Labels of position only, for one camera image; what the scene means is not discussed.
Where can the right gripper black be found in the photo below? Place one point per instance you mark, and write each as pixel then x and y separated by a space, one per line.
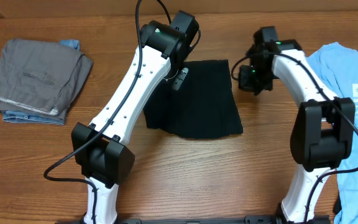
pixel 246 84

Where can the black shorts with mesh lining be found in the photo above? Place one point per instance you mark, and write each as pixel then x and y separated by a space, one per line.
pixel 202 108

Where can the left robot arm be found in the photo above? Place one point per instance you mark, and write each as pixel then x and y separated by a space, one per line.
pixel 101 147

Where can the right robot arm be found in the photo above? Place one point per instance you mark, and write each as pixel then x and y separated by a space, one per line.
pixel 323 130

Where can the light blue printed t-shirt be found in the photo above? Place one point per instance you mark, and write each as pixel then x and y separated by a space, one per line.
pixel 337 67

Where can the folded grey trousers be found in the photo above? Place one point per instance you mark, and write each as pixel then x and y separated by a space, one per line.
pixel 41 77

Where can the folded blue jeans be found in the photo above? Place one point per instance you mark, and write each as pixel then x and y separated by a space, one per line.
pixel 20 116

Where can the cardboard backdrop panel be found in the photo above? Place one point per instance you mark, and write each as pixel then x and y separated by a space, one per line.
pixel 70 8

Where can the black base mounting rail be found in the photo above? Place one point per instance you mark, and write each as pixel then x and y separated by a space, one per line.
pixel 191 221

